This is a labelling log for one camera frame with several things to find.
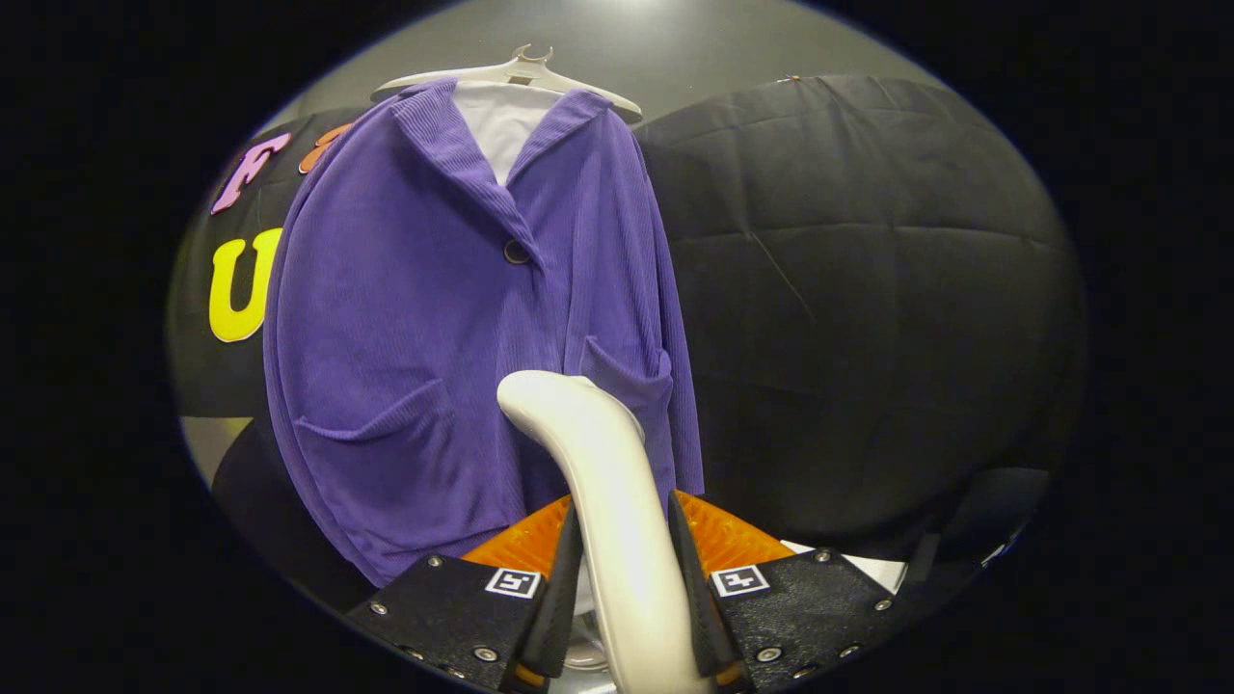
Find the white clothes hanger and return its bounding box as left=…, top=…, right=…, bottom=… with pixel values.
left=370, top=43, right=645, bottom=122

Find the grey cabinet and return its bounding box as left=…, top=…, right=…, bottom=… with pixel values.
left=179, top=414, right=379, bottom=612

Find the purple corduroy jacket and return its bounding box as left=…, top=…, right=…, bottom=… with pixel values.
left=262, top=77, right=706, bottom=590

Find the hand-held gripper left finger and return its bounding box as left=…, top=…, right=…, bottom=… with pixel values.
left=345, top=494, right=585, bottom=694

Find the white mannequin torso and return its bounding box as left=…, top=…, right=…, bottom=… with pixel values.
left=452, top=80, right=564, bottom=187

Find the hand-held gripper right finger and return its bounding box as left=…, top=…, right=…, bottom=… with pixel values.
left=666, top=489, right=913, bottom=694

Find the white garment steamer head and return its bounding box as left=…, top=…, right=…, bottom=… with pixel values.
left=496, top=369, right=715, bottom=694

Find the metal mannequin stand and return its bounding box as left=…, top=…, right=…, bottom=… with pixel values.
left=564, top=615, right=611, bottom=674

